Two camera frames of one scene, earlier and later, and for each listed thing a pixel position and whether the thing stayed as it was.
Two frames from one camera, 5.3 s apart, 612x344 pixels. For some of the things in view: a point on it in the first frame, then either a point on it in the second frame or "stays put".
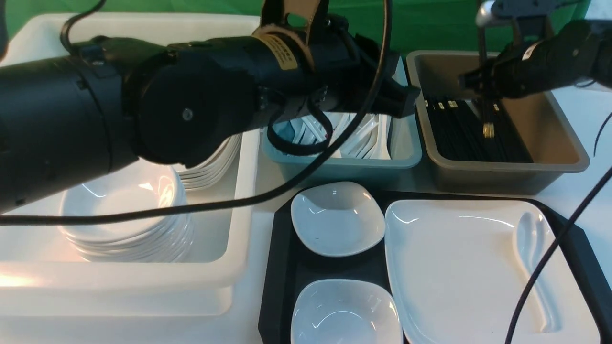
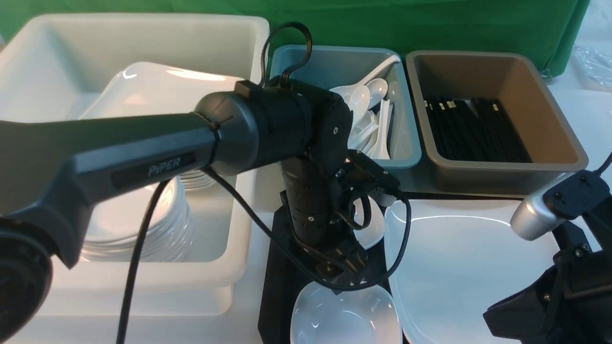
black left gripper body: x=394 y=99 to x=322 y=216
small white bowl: x=346 y=311 stays put
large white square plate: x=463 y=271 stays put
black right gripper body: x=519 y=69 to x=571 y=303
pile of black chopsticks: x=477 y=129 stays put
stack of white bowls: x=143 y=185 stays put
